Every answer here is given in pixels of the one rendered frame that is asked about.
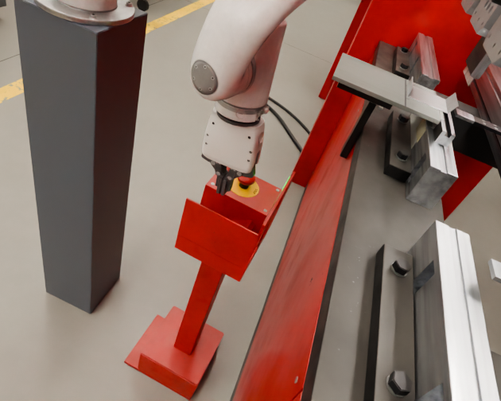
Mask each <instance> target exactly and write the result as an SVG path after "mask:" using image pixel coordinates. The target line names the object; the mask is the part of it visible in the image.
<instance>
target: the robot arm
mask: <svg viewBox="0 0 501 401"><path fill-rule="evenodd" d="M305 1H307V0H215V1H214V3H213V5H212V7H211V9H210V11H209V13H208V16H207V17H206V19H205V22H204V25H203V27H202V30H201V31H200V35H199V37H198V39H197V42H196V46H195V48H194V51H193V54H192V59H191V64H190V79H191V82H192V86H193V87H194V89H195V91H196V92H197V93H198V94H199V95H200V96H201V97H203V98H204V99H207V100H211V101H215V107H214V108H213V111H212V113H211V116H210V119H209V121H208V125H207V128H206V131H205V135H204V141H203V146H202V154H201V157H202V158H203V159H205V160H206V161H208V162H211V165H212V167H213V168H214V170H215V174H216V176H217V178H216V186H217V189H216V193H218V194H219V193H220V194H221V195H222V196H224V195H225V193H226V192H227V191H228V192H230V191H231V188H232V186H233V181H234V179H235V178H237V177H241V176H244V177H249V178H252V177H253V176H254V175H255V164H258V161H259V158H260V155H261V152H262V144H263V138H264V130H265V119H264V118H263V117H262V116H261V115H263V113H264V114H267V113H268V111H269V109H270V107H268V106H267V101H268V98H269V94H270V89H271V85H272V82H273V78H274V73H275V70H276V67H277V63H278V58H279V54H280V51H281V47H282V42H283V38H284V35H285V29H286V26H287V21H286V18H287V17H288V16H289V15H290V14H291V13H292V12H293V11H294V10H295V9H296V8H297V7H299V6H300V5H301V4H302V3H304V2H305ZM34 2H35V3H36V4H37V5H38V6H39V7H40V8H42V9H43V10H45V11H46V12H48V13H50V14H52V15H55V16H57V17H59V18H63V19H66V20H69V21H73V22H77V23H81V24H86V25H98V26H114V25H123V24H126V23H128V22H130V21H132V20H133V19H134V14H135V9H134V6H133V5H132V2H130V1H128V0H34ZM227 167H229V168H230V169H229V172H228V170H227Z"/></svg>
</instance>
